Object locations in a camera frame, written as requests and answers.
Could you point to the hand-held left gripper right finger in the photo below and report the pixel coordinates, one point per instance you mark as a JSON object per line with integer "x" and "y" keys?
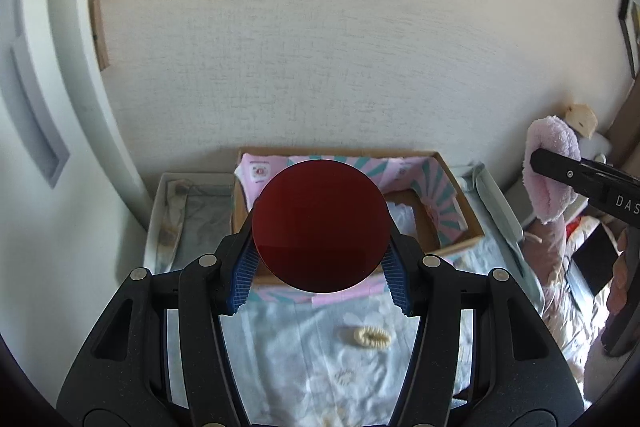
{"x": 397, "y": 279}

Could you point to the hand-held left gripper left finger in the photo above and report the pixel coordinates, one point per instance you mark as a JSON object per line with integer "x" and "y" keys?
{"x": 242, "y": 277}

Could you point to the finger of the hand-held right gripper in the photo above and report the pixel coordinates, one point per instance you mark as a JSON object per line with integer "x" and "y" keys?
{"x": 560, "y": 168}
{"x": 617, "y": 170}

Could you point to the pink striped cardboard box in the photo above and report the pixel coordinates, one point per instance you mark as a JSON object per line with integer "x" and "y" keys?
{"x": 450, "y": 237}

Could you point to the round red tin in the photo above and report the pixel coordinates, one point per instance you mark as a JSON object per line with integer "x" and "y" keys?
{"x": 320, "y": 227}

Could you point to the person's right hand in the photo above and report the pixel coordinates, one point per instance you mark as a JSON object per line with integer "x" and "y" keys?
{"x": 620, "y": 267}

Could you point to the beige wooden ornament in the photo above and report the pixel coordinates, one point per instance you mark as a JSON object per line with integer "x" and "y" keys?
{"x": 582, "y": 120}

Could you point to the black flat tablet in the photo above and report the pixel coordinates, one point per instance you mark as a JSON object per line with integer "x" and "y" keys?
{"x": 594, "y": 263}

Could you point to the beige hair claw clip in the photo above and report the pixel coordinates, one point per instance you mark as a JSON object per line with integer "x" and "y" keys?
{"x": 366, "y": 337}

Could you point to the pale floral tablecloth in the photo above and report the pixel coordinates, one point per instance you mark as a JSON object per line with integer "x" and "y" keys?
{"x": 300, "y": 357}

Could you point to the white table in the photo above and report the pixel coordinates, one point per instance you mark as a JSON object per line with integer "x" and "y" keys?
{"x": 152, "y": 232}

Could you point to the white wardrobe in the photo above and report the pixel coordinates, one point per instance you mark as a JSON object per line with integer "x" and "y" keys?
{"x": 75, "y": 107}

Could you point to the dark picture frame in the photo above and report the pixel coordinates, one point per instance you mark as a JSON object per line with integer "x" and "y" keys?
{"x": 629, "y": 34}

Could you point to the brown wooden wall strip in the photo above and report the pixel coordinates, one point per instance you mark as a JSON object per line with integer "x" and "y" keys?
{"x": 99, "y": 34}

